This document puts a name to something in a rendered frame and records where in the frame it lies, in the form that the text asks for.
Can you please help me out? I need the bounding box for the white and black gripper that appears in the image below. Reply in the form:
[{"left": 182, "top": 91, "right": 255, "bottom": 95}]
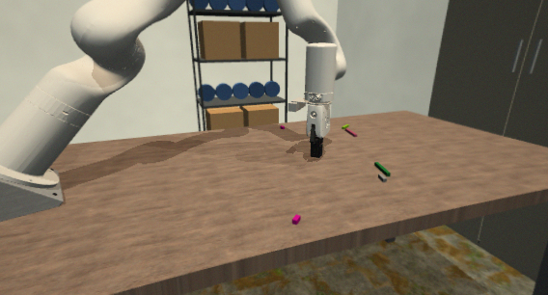
[{"left": 306, "top": 100, "right": 332, "bottom": 158}]

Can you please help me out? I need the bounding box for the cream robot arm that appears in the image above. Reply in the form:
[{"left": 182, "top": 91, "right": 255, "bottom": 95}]
[{"left": 0, "top": 0, "right": 346, "bottom": 188}]

